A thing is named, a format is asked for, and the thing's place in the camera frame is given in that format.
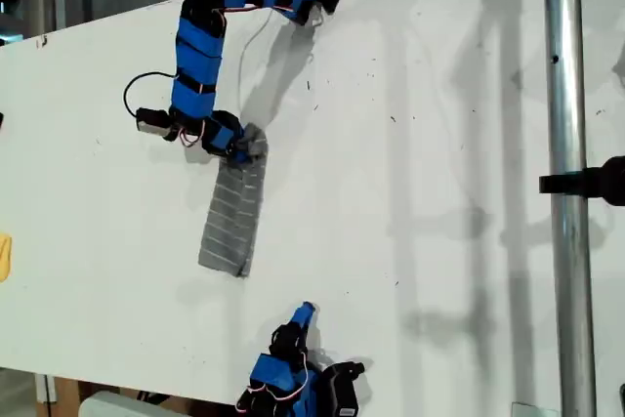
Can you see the black clamp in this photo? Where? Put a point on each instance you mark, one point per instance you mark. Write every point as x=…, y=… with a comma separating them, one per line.
x=586, y=181

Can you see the yellow object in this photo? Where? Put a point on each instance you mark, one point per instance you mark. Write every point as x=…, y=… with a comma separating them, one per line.
x=4, y=258

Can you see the wooden table leg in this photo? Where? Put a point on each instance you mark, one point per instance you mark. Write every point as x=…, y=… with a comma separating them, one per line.
x=63, y=397

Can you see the steel post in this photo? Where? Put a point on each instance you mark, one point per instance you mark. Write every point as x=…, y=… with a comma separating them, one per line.
x=569, y=143

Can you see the black camera box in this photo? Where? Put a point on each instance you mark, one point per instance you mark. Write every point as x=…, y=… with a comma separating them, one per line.
x=344, y=387
x=154, y=123

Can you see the white box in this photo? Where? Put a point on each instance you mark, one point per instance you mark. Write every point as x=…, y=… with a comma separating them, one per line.
x=122, y=407

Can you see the short black camera stalk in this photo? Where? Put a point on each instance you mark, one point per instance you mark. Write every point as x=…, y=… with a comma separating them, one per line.
x=177, y=130

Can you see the grey striped towel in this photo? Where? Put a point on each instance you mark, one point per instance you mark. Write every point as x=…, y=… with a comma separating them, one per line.
x=232, y=226

